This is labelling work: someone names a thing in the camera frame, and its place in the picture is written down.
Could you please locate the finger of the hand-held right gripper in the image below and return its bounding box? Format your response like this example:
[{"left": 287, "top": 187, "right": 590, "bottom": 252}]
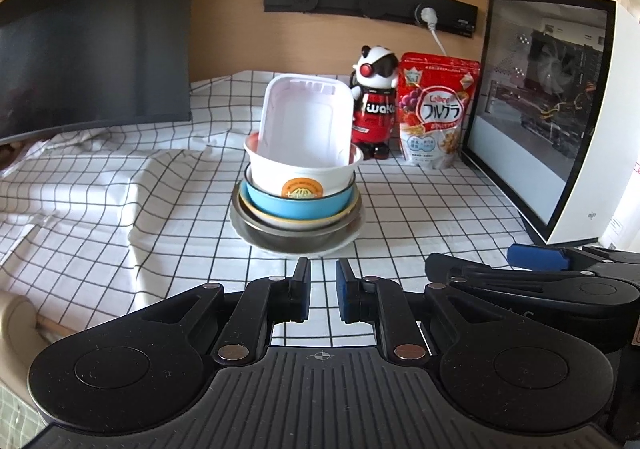
[
  {"left": 506, "top": 243, "right": 640, "bottom": 271},
  {"left": 425, "top": 252, "right": 502, "bottom": 287}
]

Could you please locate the red black robot toy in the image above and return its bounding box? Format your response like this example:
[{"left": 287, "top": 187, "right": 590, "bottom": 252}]
[{"left": 349, "top": 44, "right": 401, "bottom": 161}]

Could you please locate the stainless steel bowl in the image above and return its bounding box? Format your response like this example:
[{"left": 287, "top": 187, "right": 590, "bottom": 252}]
[{"left": 230, "top": 183, "right": 364, "bottom": 251}]

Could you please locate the white paper bowl orange label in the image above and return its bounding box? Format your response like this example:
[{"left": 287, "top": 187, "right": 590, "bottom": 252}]
[{"left": 243, "top": 131, "right": 365, "bottom": 200}]

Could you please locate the blue ceramic bowl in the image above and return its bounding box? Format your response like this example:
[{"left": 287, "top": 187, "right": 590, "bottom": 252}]
[{"left": 239, "top": 175, "right": 359, "bottom": 222}]

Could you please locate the white checked tablecloth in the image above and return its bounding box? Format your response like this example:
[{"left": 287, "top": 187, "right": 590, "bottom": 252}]
[{"left": 0, "top": 70, "right": 547, "bottom": 348}]

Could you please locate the white computer case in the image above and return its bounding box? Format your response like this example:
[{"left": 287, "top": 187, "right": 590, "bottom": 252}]
[{"left": 460, "top": 0, "right": 640, "bottom": 247}]

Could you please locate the white floral bowl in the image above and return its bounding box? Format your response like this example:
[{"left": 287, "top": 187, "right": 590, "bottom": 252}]
[{"left": 229, "top": 208, "right": 365, "bottom": 259}]

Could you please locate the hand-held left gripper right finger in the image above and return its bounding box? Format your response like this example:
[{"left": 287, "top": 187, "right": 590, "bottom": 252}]
[{"left": 334, "top": 257, "right": 506, "bottom": 364}]

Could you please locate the beige rounded bar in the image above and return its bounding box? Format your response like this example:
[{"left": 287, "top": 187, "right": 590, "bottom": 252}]
[{"left": 0, "top": 292, "right": 42, "bottom": 366}]

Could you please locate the white plug with cable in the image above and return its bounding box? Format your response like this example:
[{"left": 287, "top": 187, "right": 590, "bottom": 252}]
[{"left": 417, "top": 3, "right": 449, "bottom": 58}]

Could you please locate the red cereal bag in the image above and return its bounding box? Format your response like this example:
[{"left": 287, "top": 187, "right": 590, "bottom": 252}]
[{"left": 398, "top": 52, "right": 482, "bottom": 171}]

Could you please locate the white bowl yellow rim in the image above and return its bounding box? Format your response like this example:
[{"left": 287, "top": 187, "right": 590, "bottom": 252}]
[{"left": 237, "top": 188, "right": 362, "bottom": 233}]

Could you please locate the black monitor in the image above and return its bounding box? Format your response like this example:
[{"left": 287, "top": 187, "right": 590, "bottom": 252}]
[{"left": 0, "top": 0, "right": 199, "bottom": 146}]

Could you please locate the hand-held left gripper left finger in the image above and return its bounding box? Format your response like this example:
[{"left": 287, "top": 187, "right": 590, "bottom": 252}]
[{"left": 136, "top": 256, "right": 312, "bottom": 366}]

